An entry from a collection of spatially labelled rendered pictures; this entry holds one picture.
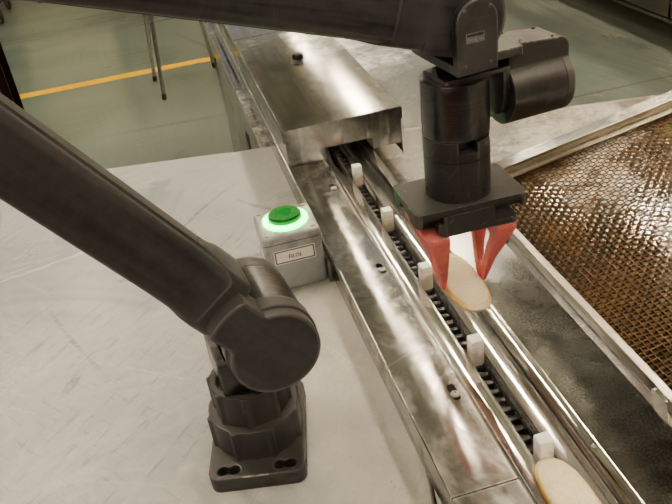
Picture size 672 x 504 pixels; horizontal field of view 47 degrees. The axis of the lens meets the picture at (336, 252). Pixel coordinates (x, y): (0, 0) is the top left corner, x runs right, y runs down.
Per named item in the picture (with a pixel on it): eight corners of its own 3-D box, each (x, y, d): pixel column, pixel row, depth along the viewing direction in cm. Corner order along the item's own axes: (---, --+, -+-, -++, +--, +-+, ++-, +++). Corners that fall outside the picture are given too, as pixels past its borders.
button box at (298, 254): (265, 284, 102) (249, 211, 96) (323, 270, 104) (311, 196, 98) (276, 319, 95) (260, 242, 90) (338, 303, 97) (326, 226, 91)
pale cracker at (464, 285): (424, 261, 78) (423, 252, 78) (459, 253, 79) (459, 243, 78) (462, 317, 70) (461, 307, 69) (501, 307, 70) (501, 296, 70)
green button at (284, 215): (267, 220, 95) (264, 209, 95) (298, 213, 96) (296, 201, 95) (272, 235, 92) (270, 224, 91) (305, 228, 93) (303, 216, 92)
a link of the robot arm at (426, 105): (406, 61, 64) (438, 80, 60) (479, 43, 66) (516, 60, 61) (411, 138, 68) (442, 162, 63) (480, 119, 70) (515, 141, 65)
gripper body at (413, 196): (527, 210, 68) (529, 131, 64) (417, 236, 66) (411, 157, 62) (496, 179, 73) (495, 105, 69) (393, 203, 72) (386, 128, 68)
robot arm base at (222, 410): (221, 400, 79) (211, 493, 69) (205, 338, 75) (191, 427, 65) (305, 390, 79) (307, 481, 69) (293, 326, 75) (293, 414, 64)
